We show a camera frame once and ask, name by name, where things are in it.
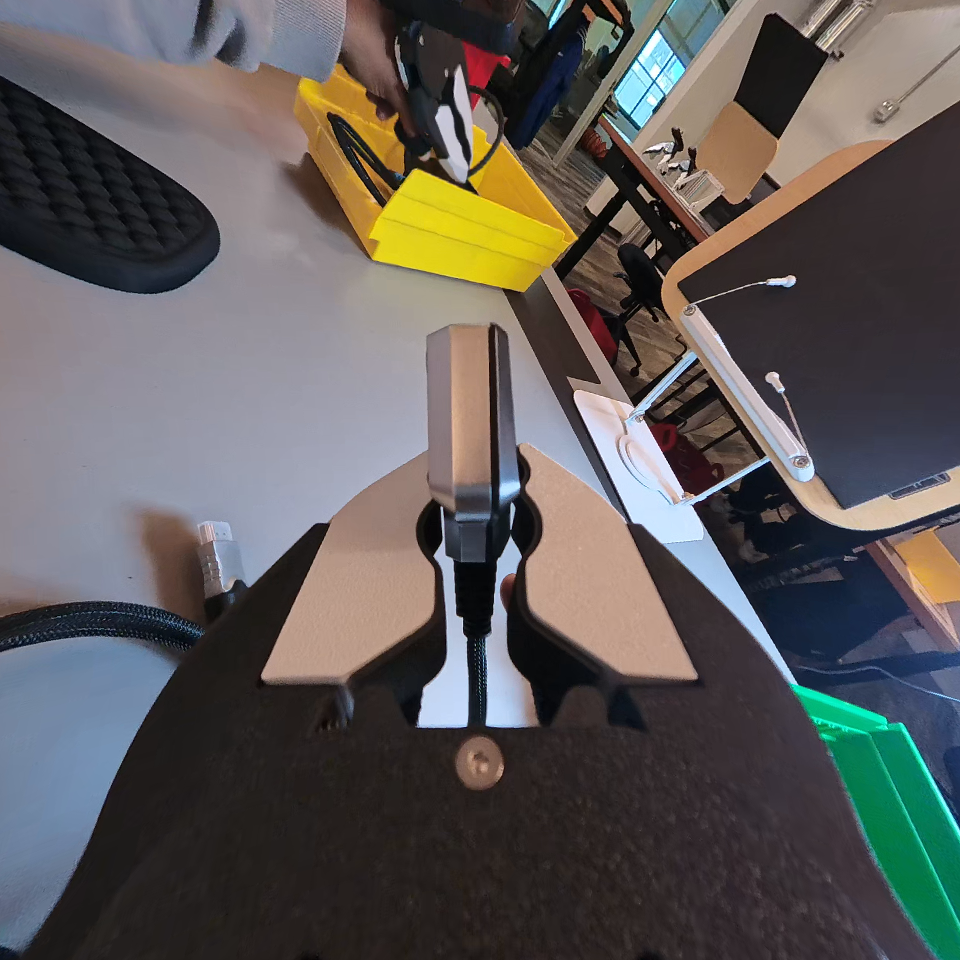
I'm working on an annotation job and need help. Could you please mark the yellow plastic bin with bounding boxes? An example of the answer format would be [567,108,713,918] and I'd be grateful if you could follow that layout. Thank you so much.
[294,63,579,292]

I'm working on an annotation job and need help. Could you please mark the black office chair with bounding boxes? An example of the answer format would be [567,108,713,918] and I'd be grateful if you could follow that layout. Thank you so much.
[613,243,676,376]

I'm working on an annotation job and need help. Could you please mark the braided HDMI cable green plugs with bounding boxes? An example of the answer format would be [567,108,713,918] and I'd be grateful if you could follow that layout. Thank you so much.
[326,86,505,211]

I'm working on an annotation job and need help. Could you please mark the grey tape strip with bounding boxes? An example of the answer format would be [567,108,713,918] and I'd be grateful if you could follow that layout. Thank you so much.
[540,266,624,391]

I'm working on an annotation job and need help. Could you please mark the black mesh cushion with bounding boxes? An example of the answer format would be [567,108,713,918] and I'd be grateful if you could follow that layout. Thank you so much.
[0,75,221,295]

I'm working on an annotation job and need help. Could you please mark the person's left hand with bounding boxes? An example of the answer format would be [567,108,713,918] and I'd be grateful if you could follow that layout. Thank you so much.
[337,0,421,121]

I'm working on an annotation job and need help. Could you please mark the green plastic bin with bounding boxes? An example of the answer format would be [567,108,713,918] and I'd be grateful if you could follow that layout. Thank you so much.
[791,684,960,960]

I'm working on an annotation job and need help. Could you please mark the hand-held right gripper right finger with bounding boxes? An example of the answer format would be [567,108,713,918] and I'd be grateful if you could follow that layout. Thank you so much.
[510,442,700,685]

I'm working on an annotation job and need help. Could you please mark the black board with wooden rim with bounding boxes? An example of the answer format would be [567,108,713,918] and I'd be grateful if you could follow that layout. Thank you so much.
[661,101,960,534]

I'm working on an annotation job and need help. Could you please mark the white stand base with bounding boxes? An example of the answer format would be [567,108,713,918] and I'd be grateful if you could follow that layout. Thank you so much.
[571,388,706,543]

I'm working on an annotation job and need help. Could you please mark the small black wooden panel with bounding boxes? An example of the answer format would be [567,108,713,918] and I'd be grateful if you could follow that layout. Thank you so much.
[701,13,830,205]

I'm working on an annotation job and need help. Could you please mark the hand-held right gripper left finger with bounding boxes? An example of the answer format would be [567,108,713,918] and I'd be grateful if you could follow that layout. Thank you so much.
[260,453,449,687]

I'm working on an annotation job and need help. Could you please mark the wooden desk with black legs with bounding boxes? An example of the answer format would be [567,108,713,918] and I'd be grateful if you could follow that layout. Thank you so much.
[555,112,759,286]

